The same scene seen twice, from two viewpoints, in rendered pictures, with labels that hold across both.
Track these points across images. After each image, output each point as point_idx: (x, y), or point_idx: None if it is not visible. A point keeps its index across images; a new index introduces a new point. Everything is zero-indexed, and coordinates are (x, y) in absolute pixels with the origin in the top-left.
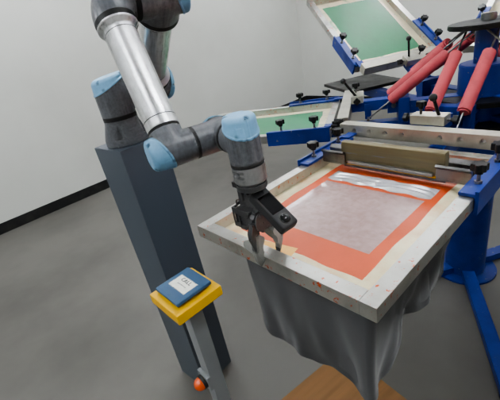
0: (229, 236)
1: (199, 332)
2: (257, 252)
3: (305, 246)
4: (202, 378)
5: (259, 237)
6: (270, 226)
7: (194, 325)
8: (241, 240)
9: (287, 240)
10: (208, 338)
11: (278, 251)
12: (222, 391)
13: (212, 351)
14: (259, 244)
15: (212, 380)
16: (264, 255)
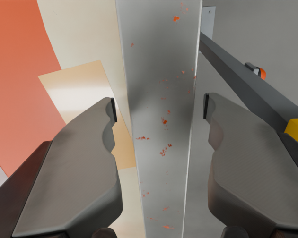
0: (170, 237)
1: (288, 106)
2: (271, 127)
3: (8, 63)
4: (258, 75)
5: (285, 205)
6: (102, 227)
7: None
8: (162, 214)
9: (44, 129)
10: (265, 95)
11: (130, 91)
12: (229, 60)
13: (252, 84)
14: (261, 158)
15: (247, 68)
16: (184, 116)
